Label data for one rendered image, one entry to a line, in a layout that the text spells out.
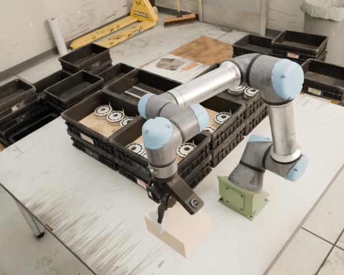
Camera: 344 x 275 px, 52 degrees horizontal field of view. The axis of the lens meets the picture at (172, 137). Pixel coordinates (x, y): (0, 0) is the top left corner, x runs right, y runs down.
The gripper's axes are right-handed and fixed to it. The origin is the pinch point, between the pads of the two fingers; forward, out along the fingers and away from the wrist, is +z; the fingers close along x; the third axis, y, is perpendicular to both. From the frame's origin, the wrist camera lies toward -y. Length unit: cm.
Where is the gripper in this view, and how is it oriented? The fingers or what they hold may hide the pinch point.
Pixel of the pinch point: (177, 220)
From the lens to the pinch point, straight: 109.8
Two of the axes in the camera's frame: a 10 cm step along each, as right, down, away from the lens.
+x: -6.7, 5.2, -5.3
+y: -7.3, -3.5, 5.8
